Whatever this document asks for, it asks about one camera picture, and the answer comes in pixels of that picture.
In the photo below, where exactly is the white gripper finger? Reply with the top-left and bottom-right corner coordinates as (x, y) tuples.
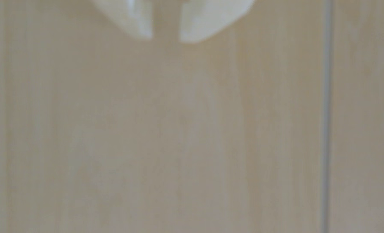
(89, 0), (155, 41)
(178, 0), (256, 44)

